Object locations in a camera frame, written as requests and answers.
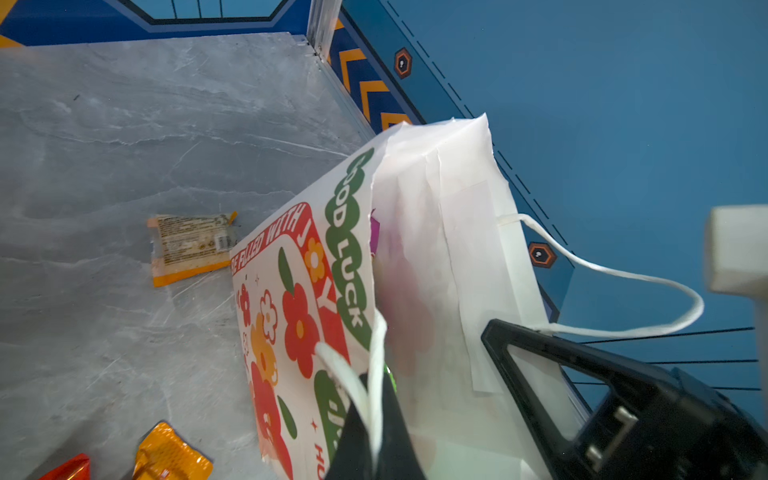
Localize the white floral paper bag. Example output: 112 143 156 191
230 117 560 479

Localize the red small snack packet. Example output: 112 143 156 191
39 454 91 480

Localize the clear orange cracker packet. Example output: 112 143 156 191
146 212 237 288

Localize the right aluminium corner post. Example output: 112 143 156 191
306 0 342 61

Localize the purple grape candy bag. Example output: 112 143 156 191
369 210 381 256

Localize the orange small candy packet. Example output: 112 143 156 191
132 422 214 480

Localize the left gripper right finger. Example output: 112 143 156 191
376 372 425 480

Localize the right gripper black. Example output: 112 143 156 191
481 319 767 479

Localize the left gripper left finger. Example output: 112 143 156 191
325 403 374 480

